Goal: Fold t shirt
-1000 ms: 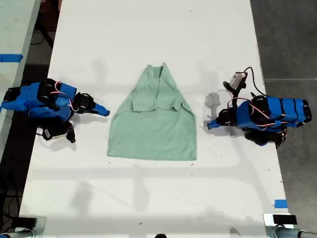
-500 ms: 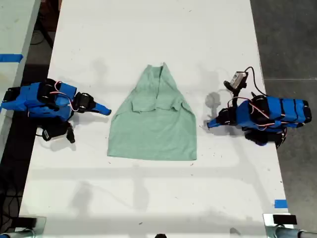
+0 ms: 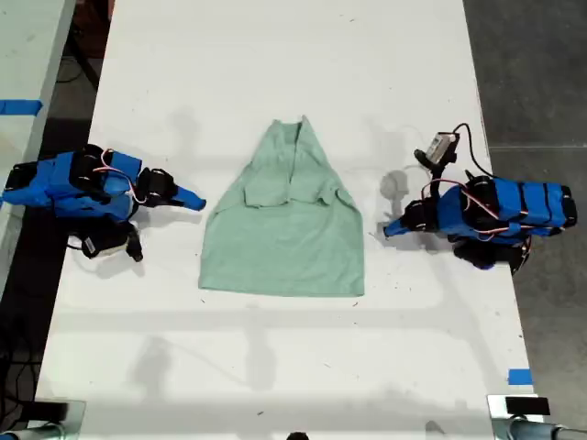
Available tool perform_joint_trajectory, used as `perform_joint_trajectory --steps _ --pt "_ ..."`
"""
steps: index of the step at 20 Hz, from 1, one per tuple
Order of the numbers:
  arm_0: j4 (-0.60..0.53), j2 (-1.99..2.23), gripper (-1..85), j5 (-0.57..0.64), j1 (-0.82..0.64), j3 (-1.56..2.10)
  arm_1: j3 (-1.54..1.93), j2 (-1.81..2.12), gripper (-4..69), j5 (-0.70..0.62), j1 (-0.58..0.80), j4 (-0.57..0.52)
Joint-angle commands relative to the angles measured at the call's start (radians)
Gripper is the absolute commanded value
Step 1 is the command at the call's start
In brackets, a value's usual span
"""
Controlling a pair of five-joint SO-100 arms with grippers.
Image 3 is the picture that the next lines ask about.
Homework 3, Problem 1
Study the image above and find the pale green t-shirt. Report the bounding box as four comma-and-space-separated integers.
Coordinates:
197, 116, 366, 298

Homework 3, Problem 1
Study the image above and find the long blue tape strip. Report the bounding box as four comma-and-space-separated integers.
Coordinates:
0, 97, 44, 116

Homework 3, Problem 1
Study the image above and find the white side table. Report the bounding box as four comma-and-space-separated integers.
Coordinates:
0, 0, 78, 285

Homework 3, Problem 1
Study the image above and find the small blue tape square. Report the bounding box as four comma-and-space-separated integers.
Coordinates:
507, 367, 535, 387

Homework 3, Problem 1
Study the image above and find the metal clamp plate, black block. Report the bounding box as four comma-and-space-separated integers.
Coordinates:
485, 392, 552, 422

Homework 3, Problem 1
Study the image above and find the grey metal tube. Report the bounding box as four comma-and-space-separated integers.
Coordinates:
6, 422, 82, 440
493, 414, 587, 440

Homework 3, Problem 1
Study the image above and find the black camera stalk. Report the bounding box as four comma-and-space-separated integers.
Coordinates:
124, 223, 145, 263
414, 148, 459, 185

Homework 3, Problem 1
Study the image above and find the grey gripper camera box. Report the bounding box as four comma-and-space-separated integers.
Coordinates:
426, 131, 460, 164

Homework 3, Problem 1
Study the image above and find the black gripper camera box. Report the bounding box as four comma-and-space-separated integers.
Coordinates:
80, 228, 131, 260

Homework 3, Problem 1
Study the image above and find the black camera cable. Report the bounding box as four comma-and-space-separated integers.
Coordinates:
451, 122, 495, 179

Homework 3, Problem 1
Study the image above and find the black floor cable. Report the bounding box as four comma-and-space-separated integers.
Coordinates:
57, 53, 101, 93

